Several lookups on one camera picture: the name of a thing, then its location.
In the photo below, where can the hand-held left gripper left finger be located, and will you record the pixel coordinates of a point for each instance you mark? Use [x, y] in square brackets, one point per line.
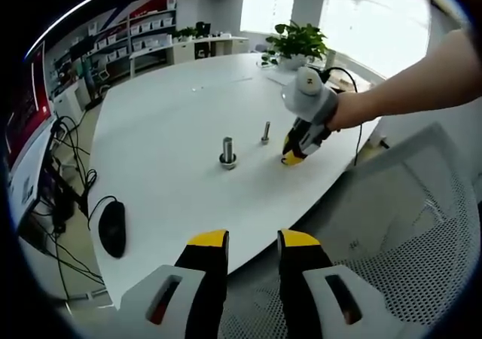
[203, 278]

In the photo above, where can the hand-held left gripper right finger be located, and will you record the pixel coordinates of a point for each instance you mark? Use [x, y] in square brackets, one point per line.
[301, 256]

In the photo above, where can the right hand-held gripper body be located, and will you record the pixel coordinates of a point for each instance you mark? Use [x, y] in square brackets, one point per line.
[310, 98]

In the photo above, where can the small threaded steel stud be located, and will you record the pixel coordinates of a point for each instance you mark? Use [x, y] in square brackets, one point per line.
[266, 130]

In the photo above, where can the large threaded steel stud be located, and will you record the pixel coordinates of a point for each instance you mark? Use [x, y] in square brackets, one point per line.
[227, 147]

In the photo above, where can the large black washer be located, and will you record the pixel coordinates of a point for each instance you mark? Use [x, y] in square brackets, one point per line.
[228, 165]

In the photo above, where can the person's right hand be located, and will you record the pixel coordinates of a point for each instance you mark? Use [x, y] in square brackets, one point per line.
[348, 111]

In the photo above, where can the white flat sheet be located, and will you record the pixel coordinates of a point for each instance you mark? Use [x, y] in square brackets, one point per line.
[280, 78]

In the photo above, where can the green potted plant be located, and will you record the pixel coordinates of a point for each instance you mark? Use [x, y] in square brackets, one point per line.
[297, 41]

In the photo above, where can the large window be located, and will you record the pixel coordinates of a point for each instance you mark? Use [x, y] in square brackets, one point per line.
[357, 15]

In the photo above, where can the grey mesh office chair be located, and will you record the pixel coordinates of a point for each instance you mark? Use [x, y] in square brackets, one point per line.
[395, 222]

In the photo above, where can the black computer mouse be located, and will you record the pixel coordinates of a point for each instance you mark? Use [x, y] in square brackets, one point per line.
[113, 229]

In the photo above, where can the white cabinet desk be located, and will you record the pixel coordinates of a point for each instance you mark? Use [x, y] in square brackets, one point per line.
[188, 49]

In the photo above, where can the shelving with white bins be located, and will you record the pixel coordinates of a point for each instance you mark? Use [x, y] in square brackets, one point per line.
[147, 22]

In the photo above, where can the white drawer cabinet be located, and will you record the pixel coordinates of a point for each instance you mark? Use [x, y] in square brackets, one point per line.
[71, 101]

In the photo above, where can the silver laptop with red screen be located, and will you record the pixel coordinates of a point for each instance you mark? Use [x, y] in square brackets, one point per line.
[28, 101]

